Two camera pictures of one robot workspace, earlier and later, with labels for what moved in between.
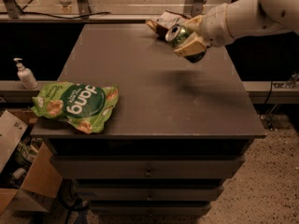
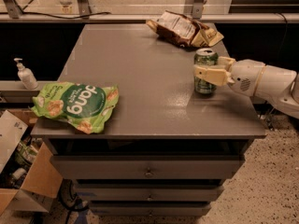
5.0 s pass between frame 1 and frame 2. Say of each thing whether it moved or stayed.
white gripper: moved
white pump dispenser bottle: stayed
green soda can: moved
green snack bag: stayed
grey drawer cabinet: stayed
